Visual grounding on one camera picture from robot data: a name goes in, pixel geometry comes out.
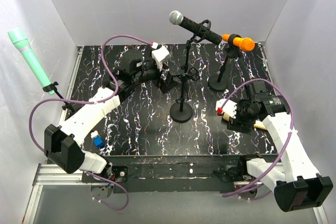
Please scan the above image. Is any black marble pattern mat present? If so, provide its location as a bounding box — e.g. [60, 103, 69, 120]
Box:
[81, 44, 276, 155]

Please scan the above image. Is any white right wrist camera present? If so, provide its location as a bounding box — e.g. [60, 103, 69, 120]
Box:
[216, 99, 237, 121]

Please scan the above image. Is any mint green microphone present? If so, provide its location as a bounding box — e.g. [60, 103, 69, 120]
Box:
[7, 28, 55, 95]

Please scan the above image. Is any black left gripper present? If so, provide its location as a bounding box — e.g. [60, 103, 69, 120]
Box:
[132, 59, 179, 93]

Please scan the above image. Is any black tripod microphone stand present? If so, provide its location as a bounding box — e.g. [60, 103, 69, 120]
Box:
[181, 19, 212, 78]

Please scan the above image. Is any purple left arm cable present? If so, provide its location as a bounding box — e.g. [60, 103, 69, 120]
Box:
[28, 34, 155, 210]

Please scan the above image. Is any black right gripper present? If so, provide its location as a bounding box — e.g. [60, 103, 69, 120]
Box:
[226, 97, 259, 135]

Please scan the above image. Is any black tripod stand at left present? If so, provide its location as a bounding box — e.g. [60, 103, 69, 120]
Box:
[43, 81, 76, 113]

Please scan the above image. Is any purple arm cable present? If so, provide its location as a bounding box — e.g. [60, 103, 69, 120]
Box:
[222, 78, 293, 201]
[28, 34, 155, 210]

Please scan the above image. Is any beige microphone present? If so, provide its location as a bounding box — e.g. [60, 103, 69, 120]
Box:
[222, 113, 266, 130]

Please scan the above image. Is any black round-base stand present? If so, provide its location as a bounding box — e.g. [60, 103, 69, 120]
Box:
[170, 68, 200, 123]
[208, 34, 242, 92]

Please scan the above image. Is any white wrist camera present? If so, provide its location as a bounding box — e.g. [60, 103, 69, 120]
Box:
[216, 99, 237, 121]
[151, 41, 171, 65]

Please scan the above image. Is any black round-base stand rear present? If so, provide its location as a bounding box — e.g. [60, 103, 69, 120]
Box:
[208, 34, 242, 92]

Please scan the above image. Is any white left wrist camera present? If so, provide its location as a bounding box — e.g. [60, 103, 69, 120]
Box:
[151, 41, 171, 65]

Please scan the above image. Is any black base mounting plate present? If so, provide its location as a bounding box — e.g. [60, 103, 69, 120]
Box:
[81, 155, 270, 195]

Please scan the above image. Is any orange microphone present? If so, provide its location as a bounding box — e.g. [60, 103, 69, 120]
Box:
[222, 34, 255, 51]

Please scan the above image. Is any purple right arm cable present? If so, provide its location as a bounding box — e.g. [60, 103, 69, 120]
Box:
[222, 78, 293, 201]

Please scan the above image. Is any black round-base stand front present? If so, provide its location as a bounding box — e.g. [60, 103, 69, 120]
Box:
[170, 68, 200, 123]

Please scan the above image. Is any blue white cube toy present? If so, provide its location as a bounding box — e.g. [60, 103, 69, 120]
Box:
[90, 131, 104, 148]

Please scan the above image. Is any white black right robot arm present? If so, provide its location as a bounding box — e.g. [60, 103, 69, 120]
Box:
[217, 78, 333, 212]

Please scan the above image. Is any black silver-head microphone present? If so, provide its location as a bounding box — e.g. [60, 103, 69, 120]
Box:
[169, 10, 222, 45]

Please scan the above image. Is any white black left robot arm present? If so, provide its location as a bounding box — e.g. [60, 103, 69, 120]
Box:
[44, 46, 171, 182]

